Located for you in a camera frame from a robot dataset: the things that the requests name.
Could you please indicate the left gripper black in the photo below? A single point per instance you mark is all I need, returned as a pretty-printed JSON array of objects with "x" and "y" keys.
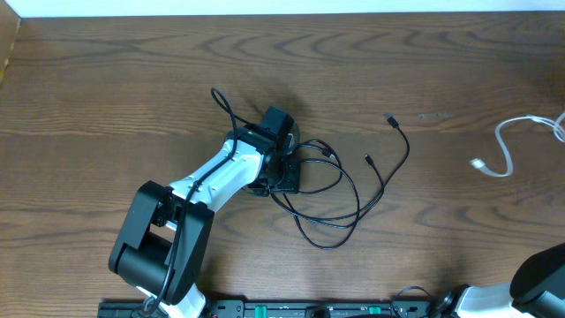
[{"x": 289, "y": 177}]

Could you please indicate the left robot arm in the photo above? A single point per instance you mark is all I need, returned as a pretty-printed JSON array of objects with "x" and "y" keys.
[{"x": 161, "y": 244}]

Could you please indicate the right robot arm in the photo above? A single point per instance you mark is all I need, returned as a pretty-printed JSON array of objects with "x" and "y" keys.
[{"x": 535, "y": 291}]

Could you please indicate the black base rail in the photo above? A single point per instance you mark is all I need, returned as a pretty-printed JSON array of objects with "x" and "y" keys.
[{"x": 241, "y": 309}]

